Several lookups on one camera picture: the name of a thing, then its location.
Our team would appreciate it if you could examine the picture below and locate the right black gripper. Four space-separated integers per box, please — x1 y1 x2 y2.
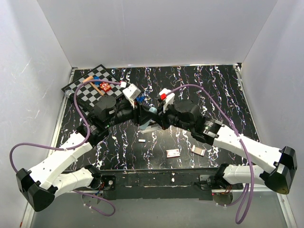
151 101 192 133

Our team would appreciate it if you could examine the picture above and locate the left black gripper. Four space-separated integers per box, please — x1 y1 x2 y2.
105 97 156 128

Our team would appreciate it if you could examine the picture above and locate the light blue stapler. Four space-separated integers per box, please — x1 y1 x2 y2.
139 118 162 133

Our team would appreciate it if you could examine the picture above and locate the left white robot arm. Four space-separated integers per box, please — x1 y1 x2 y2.
16 95 157 212

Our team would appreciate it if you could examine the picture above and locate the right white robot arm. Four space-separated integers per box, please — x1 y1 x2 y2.
149 100 297 195

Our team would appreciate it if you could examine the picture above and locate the red white staple box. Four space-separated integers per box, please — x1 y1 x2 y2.
166 149 180 158

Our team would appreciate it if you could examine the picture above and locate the open staple box tray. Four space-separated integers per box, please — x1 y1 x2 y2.
191 145 206 157

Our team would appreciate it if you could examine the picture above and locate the blue toy block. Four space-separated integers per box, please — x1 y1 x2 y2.
94 76 99 83

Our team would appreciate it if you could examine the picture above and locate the checkered chess board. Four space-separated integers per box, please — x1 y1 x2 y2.
61 64 130 119

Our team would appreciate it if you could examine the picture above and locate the wooden toy mallet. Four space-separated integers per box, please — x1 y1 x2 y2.
82 76 104 96

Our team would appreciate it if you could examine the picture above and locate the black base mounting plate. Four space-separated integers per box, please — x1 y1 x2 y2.
73 168 226 201

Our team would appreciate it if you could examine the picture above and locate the black cylinder silver cap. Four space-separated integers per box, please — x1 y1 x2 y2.
65 90 81 105

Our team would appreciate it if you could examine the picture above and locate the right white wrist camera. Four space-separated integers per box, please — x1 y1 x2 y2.
159 88 175 113

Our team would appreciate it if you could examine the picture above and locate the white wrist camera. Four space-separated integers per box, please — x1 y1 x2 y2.
123 84 141 109
159 88 175 113

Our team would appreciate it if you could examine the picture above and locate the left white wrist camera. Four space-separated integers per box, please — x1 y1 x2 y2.
123 84 141 109

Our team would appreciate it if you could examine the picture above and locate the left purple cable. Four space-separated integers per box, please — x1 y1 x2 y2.
9 79 128 217

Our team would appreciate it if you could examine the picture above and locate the purple cable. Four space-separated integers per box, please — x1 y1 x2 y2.
9 79 128 217
166 84 255 224

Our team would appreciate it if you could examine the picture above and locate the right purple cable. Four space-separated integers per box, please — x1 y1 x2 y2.
166 84 255 224

